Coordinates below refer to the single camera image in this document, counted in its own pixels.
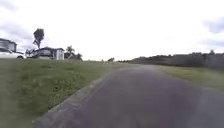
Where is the palm tree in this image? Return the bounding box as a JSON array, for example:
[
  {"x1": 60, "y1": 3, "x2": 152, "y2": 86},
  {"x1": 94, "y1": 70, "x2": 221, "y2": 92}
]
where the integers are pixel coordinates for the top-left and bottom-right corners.
[{"x1": 65, "y1": 45, "x2": 76, "y2": 60}]

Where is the grey asphalt path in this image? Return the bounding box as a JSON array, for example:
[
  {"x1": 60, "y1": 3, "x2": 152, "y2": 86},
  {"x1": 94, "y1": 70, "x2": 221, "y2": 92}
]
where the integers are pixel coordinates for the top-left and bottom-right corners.
[{"x1": 39, "y1": 63, "x2": 224, "y2": 128}]

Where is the concrete kerb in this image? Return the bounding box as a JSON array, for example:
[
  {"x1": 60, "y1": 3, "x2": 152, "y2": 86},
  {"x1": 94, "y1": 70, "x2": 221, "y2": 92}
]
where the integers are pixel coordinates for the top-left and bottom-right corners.
[{"x1": 31, "y1": 68, "x2": 118, "y2": 128}]

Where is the white house with dark roof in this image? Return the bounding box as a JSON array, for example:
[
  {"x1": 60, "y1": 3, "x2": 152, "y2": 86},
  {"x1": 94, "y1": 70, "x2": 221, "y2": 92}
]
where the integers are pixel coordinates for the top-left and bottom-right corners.
[{"x1": 30, "y1": 46, "x2": 66, "y2": 61}]

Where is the dark hedge line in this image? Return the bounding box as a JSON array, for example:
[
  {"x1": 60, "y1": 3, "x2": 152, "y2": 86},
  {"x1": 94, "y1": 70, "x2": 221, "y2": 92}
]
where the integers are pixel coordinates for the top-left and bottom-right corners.
[{"x1": 128, "y1": 49, "x2": 224, "y2": 72}]

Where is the green grass lawn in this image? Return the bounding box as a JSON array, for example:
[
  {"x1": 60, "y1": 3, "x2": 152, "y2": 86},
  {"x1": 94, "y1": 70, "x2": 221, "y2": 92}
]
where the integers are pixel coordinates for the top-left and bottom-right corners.
[{"x1": 0, "y1": 58, "x2": 134, "y2": 128}]

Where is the tall thin tree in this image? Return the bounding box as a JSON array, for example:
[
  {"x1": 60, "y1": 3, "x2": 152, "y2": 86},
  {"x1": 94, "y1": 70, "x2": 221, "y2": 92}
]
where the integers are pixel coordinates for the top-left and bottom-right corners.
[{"x1": 32, "y1": 28, "x2": 45, "y2": 50}]

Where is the green grass verge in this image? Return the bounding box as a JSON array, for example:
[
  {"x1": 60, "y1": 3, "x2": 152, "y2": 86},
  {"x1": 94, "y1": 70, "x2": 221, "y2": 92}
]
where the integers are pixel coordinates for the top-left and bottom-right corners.
[{"x1": 156, "y1": 64, "x2": 224, "y2": 93}]

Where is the white car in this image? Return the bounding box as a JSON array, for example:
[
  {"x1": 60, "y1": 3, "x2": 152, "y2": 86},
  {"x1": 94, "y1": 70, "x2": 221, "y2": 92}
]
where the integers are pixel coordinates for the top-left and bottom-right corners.
[{"x1": 0, "y1": 47, "x2": 26, "y2": 60}]

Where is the grey house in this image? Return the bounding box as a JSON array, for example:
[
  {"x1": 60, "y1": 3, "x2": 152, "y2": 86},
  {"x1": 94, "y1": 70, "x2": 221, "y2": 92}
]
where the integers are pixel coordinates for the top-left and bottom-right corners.
[{"x1": 0, "y1": 37, "x2": 18, "y2": 53}]

